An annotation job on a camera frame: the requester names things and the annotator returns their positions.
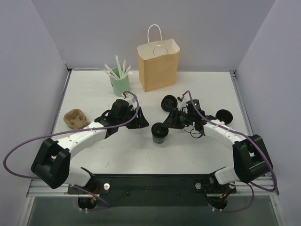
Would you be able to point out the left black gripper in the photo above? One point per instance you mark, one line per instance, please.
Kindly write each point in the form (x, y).
(133, 117)

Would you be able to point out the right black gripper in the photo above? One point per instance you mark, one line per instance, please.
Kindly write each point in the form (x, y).
(176, 117)

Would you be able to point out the black cup lid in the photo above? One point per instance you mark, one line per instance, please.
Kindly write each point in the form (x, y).
(159, 131)

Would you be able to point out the black coffee cup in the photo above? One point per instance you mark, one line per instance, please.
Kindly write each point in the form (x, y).
(224, 115)
(158, 140)

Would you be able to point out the brown paper bag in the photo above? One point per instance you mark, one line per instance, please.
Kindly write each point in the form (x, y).
(158, 63)

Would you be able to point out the brown cardboard cup carrier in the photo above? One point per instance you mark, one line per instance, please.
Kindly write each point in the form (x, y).
(76, 119)

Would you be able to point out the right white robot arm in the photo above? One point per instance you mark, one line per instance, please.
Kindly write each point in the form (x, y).
(250, 157)

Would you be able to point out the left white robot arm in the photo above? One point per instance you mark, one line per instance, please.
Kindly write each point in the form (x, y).
(52, 162)

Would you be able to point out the stack of black lids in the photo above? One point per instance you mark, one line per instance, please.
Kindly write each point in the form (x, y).
(168, 103)

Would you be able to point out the green straw holder cup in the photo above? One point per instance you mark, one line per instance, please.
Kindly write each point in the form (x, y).
(119, 86)

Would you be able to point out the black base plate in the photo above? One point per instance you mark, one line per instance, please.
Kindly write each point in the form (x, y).
(160, 190)

